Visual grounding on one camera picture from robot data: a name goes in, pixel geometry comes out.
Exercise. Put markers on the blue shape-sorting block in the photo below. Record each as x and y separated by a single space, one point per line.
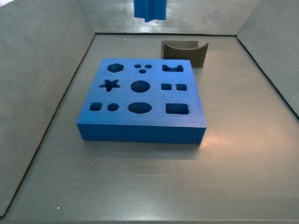
144 100

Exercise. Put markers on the dark grey curved holder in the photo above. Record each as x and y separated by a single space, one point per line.
185 50

